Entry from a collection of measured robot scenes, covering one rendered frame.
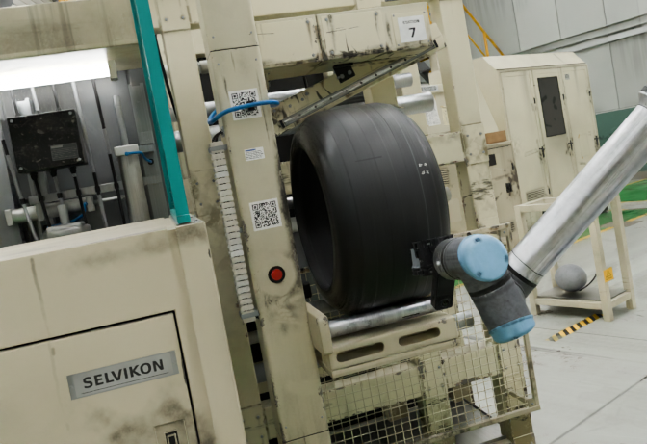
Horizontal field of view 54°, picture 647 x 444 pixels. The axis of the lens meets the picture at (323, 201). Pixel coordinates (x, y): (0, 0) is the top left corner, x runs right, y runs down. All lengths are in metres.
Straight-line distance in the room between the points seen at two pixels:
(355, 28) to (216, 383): 1.35
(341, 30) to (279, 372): 1.04
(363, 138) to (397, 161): 0.10
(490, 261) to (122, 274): 0.68
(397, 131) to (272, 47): 0.55
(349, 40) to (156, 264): 1.26
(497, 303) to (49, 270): 0.80
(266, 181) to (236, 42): 0.36
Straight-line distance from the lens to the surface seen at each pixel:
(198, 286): 0.96
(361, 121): 1.64
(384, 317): 1.69
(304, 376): 1.74
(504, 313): 1.28
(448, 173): 6.42
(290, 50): 1.98
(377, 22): 2.08
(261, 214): 1.65
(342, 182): 1.52
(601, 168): 1.39
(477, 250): 1.25
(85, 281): 0.96
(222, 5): 1.71
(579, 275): 4.74
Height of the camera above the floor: 1.31
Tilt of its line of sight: 3 degrees down
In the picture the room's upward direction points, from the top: 10 degrees counter-clockwise
